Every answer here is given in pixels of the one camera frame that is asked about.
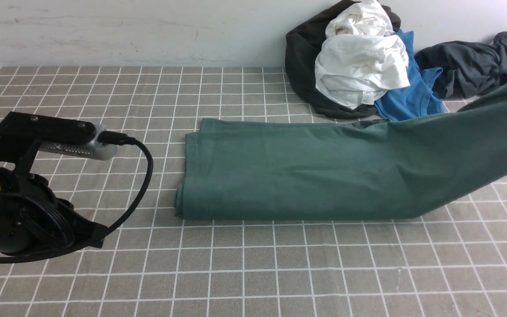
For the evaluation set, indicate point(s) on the white crumpled shirt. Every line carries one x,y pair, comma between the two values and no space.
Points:
362,58

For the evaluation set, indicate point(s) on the dark grey crumpled shirt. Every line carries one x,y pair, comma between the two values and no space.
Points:
468,68

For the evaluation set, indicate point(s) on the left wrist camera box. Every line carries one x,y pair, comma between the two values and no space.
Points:
22,136

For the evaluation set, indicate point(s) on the black garment under white shirt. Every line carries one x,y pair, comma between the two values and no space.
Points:
303,44

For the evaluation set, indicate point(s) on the blue t-shirt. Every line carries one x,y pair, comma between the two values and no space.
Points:
416,100

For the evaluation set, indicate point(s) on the green long sleeve shirt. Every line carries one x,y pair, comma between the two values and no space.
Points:
367,170

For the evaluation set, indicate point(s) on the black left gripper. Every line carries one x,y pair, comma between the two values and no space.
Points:
61,227

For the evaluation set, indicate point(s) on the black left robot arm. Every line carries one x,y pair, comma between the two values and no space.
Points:
34,221

